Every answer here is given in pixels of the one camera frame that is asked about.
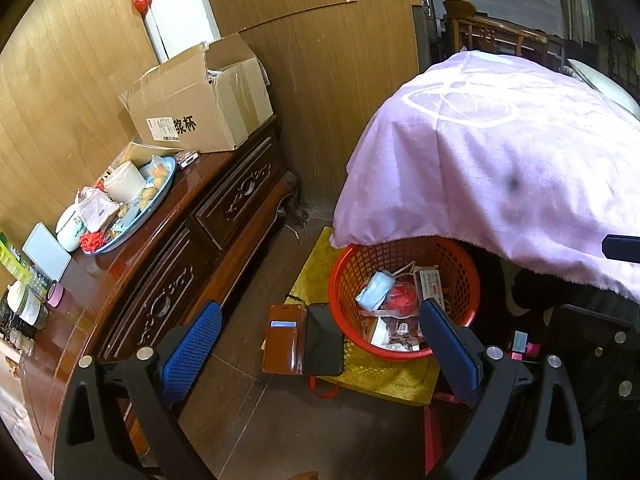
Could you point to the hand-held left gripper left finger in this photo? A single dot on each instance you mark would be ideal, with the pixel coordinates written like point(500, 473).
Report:
point(192, 350)

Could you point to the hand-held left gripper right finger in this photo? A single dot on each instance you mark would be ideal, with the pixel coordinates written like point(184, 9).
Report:
point(447, 350)

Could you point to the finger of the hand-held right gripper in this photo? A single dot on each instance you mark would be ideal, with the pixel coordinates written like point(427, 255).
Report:
point(622, 248)

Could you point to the clear cup with red plastic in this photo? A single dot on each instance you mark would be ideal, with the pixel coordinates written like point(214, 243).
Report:
point(402, 300)

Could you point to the white medicine box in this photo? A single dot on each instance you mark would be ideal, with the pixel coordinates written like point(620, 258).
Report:
point(430, 285)

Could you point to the blue face mask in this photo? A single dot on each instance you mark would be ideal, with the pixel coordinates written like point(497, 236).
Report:
point(375, 290)

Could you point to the orange plastic basket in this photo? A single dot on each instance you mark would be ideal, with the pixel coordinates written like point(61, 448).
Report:
point(360, 260)

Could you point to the yellow patterned mat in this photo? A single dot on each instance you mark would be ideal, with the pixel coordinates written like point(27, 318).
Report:
point(390, 380)

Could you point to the brown wallet phone case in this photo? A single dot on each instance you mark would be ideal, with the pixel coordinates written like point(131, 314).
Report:
point(282, 340)

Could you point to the black smartphone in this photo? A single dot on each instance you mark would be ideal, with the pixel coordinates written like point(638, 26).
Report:
point(324, 340)

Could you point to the dark carved wooden sideboard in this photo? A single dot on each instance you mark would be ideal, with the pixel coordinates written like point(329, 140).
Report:
point(225, 210)

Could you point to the red wrapped sweets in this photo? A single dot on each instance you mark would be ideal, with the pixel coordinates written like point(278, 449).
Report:
point(92, 242)

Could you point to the pink tape roll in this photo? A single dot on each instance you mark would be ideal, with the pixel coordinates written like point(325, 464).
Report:
point(55, 294)

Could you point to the purple printed blanket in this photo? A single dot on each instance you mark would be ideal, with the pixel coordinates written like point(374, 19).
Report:
point(500, 160)

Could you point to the white pillow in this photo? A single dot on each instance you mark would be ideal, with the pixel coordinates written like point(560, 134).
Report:
point(605, 85)

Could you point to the blue-rimmed round tray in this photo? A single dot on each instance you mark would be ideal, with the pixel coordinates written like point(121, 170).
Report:
point(160, 187)

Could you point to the pink and white packet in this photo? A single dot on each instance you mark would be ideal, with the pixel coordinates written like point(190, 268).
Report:
point(97, 210)

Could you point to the white enamel mug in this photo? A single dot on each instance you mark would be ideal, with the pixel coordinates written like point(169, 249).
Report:
point(70, 230)

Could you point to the white jar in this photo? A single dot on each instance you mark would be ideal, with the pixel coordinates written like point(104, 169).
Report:
point(24, 302)

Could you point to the white framed tablet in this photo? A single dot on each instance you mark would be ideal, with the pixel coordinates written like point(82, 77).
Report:
point(46, 252)

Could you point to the beige plastic cup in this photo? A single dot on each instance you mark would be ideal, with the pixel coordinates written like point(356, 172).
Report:
point(122, 182)

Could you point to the cardboard box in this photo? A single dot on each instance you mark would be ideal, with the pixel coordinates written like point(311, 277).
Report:
point(200, 110)

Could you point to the wooden chair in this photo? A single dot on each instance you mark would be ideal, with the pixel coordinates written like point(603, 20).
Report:
point(490, 30)

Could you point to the light wooden cabinet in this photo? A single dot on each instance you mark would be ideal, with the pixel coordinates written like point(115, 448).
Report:
point(325, 85)

